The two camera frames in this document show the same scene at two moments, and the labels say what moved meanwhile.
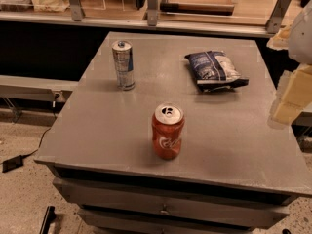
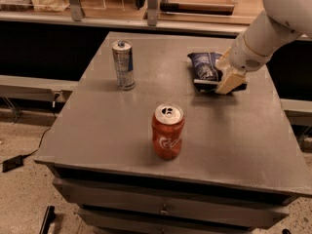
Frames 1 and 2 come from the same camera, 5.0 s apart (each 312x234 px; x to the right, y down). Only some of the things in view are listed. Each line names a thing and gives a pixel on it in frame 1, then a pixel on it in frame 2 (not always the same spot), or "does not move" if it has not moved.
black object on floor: [49, 217] does not move
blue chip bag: [214, 71] does not move
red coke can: [167, 131] does not move
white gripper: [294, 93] → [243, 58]
